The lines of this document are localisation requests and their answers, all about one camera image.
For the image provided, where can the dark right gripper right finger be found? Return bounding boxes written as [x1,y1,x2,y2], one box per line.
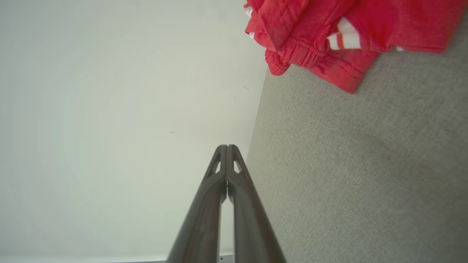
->
[227,144,287,263]

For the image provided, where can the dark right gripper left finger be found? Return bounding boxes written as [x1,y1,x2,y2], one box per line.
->
[166,144,229,263]

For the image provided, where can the red shorts with white stripe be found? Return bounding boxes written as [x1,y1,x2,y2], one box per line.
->
[243,0,355,76]

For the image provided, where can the red Bulls 23 jersey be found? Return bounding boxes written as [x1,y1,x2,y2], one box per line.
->
[311,0,468,95]

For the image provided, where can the grey fabric mat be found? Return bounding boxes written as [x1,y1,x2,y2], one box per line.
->
[246,15,468,263]

